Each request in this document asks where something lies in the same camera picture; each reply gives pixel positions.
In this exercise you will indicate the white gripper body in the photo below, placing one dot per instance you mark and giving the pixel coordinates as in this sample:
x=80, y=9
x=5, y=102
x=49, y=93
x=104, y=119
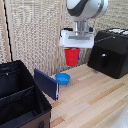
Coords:
x=80, y=39

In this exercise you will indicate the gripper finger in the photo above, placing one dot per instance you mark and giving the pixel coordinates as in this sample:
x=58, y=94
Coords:
x=79, y=55

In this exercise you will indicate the red plastic cup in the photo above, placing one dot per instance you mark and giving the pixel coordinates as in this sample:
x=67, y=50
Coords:
x=72, y=56

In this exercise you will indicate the blue plastic bowl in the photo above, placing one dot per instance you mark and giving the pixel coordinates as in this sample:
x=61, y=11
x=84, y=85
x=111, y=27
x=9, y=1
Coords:
x=63, y=78

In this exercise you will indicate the closed black box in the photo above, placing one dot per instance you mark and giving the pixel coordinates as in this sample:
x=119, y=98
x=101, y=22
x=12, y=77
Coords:
x=110, y=53

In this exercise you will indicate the black box with blue edge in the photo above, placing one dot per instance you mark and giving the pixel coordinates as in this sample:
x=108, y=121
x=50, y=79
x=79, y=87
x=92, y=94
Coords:
x=46, y=83

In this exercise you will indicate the open black storage box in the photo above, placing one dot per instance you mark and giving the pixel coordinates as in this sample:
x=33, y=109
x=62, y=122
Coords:
x=20, y=96

